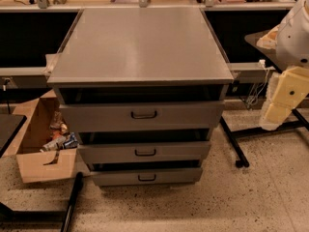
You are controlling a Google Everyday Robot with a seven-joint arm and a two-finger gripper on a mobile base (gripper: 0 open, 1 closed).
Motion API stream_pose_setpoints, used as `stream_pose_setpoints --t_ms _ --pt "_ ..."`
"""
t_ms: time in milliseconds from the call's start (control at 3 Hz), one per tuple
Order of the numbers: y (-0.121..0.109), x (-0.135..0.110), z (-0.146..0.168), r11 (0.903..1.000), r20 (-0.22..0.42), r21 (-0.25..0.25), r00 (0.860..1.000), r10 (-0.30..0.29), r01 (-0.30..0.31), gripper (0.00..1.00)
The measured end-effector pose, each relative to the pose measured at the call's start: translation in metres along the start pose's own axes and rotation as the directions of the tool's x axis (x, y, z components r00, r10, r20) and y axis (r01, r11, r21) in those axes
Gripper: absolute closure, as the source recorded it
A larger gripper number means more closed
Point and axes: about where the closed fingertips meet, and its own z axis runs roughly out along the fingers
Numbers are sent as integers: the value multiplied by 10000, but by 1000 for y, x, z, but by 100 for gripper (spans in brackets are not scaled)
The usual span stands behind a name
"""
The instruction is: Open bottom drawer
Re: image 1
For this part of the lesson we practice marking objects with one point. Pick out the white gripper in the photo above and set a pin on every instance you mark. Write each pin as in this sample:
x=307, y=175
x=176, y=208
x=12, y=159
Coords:
x=294, y=43

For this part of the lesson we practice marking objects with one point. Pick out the grey bottom drawer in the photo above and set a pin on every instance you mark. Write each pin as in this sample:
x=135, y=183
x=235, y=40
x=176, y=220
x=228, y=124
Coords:
x=147, y=177

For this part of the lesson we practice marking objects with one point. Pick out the grey drawer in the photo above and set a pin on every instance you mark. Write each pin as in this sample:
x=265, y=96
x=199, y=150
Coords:
x=147, y=177
x=144, y=152
x=149, y=116

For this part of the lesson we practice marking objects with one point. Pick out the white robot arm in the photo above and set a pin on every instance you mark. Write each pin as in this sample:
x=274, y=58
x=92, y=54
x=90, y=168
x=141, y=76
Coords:
x=297, y=17

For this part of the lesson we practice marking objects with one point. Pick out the grey top drawer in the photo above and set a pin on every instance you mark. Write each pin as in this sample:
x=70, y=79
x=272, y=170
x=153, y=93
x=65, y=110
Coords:
x=149, y=116

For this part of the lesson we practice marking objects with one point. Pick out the grey middle drawer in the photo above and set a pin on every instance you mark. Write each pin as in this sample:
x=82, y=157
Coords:
x=144, y=152

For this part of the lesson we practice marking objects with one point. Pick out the grey metal drawer cabinet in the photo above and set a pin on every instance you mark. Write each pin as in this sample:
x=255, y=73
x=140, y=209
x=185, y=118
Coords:
x=136, y=56

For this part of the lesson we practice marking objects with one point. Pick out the black side table right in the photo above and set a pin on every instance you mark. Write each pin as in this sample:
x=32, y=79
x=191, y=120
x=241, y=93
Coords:
x=290, y=47

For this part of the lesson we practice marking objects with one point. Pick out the trash in cardboard box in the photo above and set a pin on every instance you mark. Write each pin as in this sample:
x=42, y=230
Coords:
x=61, y=137

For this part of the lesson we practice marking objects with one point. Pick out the cardboard box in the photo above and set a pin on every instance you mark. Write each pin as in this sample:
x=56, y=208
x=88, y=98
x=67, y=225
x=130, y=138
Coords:
x=35, y=166

